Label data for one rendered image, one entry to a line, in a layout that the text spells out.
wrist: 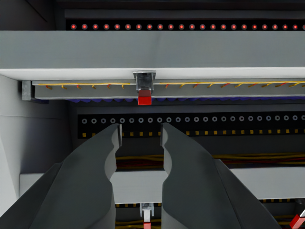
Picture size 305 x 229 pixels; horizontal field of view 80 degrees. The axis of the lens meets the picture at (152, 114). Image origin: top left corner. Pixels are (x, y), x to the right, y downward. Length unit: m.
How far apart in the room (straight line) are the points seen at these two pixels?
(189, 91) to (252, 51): 0.09
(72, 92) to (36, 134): 0.11
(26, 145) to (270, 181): 0.37
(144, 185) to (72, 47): 0.20
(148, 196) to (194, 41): 0.22
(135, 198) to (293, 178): 0.24
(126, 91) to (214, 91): 0.13
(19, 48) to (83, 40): 0.07
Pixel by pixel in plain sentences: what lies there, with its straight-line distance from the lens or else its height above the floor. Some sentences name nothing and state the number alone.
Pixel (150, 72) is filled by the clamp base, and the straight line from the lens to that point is 0.23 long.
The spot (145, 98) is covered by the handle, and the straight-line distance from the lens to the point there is 0.16.
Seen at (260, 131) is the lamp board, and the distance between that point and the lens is 0.48.
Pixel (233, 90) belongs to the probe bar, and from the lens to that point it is 0.30.
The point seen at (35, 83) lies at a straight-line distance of 0.31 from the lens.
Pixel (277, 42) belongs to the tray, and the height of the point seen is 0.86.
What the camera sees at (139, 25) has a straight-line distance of 0.39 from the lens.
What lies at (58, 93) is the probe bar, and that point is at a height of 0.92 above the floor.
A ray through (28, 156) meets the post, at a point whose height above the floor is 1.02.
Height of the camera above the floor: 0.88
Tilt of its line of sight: 16 degrees up
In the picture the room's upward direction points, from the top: 180 degrees clockwise
